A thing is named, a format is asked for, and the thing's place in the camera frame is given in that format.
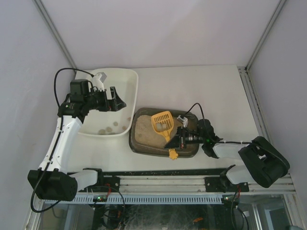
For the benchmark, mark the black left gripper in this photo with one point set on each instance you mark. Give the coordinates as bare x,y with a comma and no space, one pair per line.
111,98

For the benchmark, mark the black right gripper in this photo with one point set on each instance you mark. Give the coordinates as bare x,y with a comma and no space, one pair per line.
180,137

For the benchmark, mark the yellow litter scoop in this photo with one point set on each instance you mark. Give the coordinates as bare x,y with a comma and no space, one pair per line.
164,117

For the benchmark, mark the dark brown litter box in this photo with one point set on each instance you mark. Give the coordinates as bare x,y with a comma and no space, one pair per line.
144,140

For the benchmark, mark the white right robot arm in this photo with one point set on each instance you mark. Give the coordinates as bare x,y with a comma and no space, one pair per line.
262,162

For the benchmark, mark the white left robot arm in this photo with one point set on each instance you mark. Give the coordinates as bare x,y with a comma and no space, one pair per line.
51,180

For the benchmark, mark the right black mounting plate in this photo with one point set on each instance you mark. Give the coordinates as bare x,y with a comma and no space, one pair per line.
218,185

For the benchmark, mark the black mounting plate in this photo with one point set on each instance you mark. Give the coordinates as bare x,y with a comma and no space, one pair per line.
103,185
218,185

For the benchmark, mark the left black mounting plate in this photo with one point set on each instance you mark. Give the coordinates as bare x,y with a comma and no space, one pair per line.
103,185

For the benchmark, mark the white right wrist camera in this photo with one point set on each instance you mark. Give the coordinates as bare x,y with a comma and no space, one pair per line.
183,120

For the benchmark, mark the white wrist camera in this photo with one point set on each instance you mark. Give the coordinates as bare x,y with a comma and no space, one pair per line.
183,120
98,80

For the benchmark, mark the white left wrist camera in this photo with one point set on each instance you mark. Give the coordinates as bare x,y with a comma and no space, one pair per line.
98,80

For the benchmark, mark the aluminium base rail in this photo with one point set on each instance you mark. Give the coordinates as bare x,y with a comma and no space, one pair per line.
192,185

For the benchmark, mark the right side aluminium rail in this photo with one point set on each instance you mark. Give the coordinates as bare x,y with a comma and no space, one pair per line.
254,103

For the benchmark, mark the right aluminium frame post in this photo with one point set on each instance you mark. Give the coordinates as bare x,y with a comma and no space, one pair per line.
271,23

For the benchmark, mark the aluminium frame post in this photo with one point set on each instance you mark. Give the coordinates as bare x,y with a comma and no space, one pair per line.
271,23
53,30

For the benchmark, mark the grey slotted cable duct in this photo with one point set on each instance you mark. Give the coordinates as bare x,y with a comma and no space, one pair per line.
148,199

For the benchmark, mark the left aluminium frame post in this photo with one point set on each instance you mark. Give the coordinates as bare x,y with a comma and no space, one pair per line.
53,30

